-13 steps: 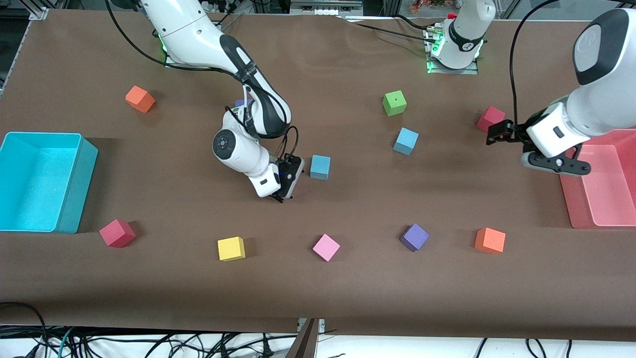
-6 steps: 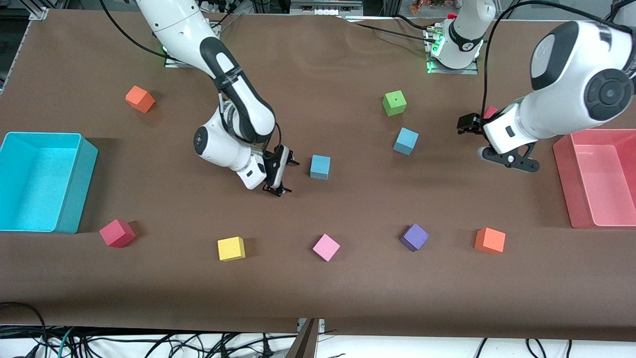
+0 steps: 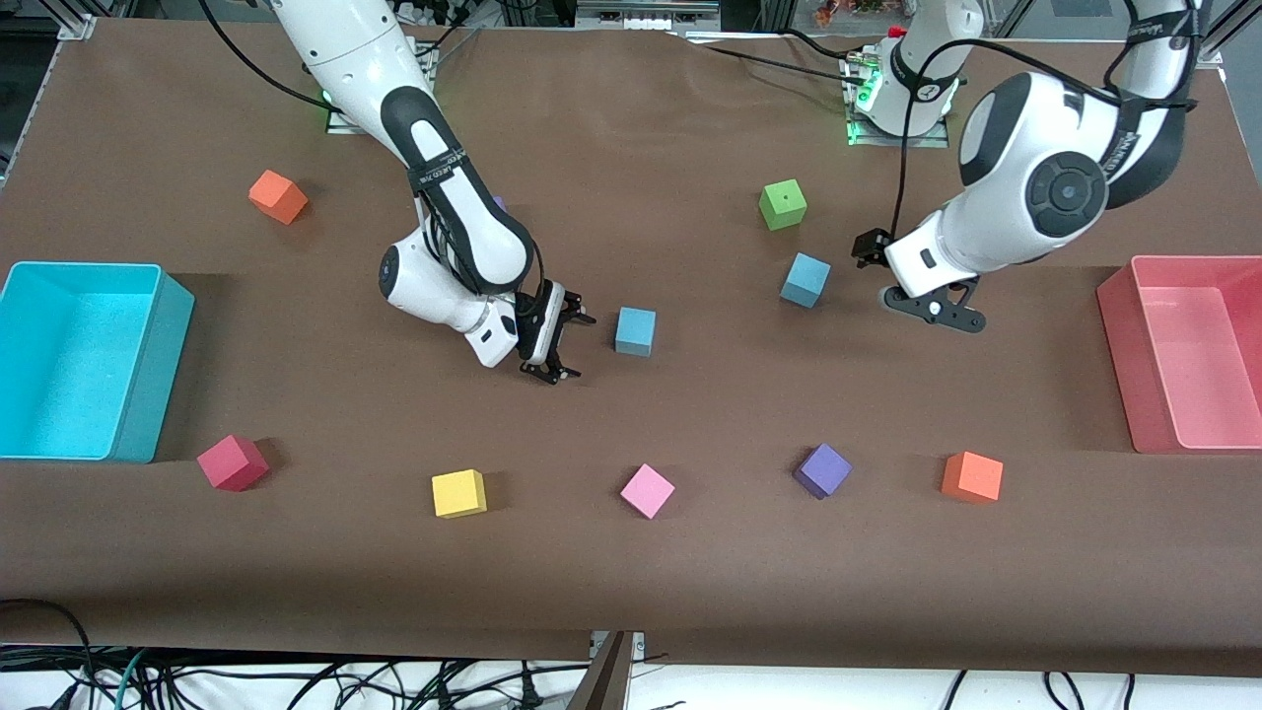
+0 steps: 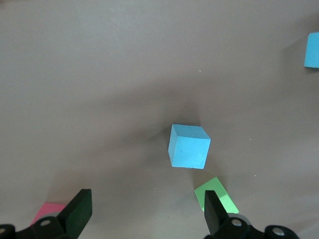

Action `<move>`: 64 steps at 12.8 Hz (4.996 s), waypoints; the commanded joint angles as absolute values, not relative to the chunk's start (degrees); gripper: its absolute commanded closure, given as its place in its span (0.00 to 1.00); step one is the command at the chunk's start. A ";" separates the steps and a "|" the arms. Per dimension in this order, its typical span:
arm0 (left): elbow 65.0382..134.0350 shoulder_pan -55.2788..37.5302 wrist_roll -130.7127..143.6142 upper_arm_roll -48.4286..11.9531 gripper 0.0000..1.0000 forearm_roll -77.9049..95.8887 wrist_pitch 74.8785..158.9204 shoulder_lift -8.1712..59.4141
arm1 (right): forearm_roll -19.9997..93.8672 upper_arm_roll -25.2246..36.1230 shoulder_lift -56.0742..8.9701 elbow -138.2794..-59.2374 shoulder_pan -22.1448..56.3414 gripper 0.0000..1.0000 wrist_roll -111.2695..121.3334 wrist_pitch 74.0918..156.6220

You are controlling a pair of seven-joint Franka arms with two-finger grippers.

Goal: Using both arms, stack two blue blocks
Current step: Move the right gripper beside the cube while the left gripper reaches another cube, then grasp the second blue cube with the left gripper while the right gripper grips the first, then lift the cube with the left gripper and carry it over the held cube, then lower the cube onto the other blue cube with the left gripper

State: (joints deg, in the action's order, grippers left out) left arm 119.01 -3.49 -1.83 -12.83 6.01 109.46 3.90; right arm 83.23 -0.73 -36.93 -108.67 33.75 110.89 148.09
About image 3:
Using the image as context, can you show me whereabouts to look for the pink foam cube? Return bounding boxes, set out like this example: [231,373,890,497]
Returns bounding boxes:
[619,462,677,521]

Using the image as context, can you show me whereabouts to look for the orange background clutter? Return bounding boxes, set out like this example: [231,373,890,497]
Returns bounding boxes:
[813,0,888,26]

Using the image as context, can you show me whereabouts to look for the black base cable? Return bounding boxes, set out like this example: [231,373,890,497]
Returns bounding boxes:
[690,41,874,86]

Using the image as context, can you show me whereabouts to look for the brown table cover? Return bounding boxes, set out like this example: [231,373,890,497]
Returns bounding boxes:
[0,18,1262,676]

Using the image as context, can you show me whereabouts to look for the grey metal device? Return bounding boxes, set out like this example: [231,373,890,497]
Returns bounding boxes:
[577,0,721,31]

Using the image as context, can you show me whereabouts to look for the green foam cube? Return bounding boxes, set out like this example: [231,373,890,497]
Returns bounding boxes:
[758,178,808,232]

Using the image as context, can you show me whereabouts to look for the orange foam cube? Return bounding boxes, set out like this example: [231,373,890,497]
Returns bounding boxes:
[248,170,310,226]
[941,451,1005,505]

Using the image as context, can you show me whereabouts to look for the yellow foam cube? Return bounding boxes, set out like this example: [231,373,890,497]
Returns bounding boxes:
[431,468,488,520]

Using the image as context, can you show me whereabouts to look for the cyan plastic bin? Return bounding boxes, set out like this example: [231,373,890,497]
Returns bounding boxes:
[0,261,196,464]

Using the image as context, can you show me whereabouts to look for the dark slanted post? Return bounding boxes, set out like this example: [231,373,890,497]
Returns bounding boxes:
[567,631,637,710]

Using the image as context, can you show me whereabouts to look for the black looped cable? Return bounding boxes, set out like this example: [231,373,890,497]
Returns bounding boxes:
[0,598,97,710]

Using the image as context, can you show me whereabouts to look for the teal cable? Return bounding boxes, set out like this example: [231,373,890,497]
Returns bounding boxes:
[113,649,149,710]

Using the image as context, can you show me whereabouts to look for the pink plastic bin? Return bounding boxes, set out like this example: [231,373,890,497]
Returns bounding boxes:
[1096,254,1262,456]

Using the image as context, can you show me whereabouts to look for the red foam cube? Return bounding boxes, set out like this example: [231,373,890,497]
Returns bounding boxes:
[196,434,270,493]

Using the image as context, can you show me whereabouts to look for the light blue foam cube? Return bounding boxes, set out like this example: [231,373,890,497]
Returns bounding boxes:
[614,307,658,358]
[780,252,831,310]

